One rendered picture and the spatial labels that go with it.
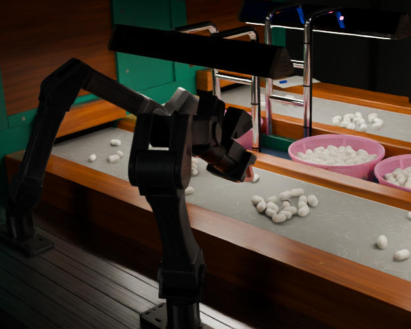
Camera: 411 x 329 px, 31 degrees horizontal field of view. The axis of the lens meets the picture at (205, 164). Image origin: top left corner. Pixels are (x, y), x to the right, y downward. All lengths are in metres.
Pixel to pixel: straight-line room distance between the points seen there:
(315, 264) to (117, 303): 0.42
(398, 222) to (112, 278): 0.65
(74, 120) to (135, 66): 0.33
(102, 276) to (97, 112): 0.78
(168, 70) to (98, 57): 0.31
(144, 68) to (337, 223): 1.05
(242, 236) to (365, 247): 0.26
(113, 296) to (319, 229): 0.48
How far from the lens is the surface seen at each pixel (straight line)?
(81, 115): 2.27
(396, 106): 2.53
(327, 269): 1.45
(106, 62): 2.39
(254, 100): 2.04
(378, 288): 1.40
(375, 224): 1.70
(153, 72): 2.53
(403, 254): 1.54
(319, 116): 2.48
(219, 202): 1.81
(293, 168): 1.94
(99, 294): 1.59
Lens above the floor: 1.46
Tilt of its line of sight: 20 degrees down
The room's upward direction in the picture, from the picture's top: 3 degrees counter-clockwise
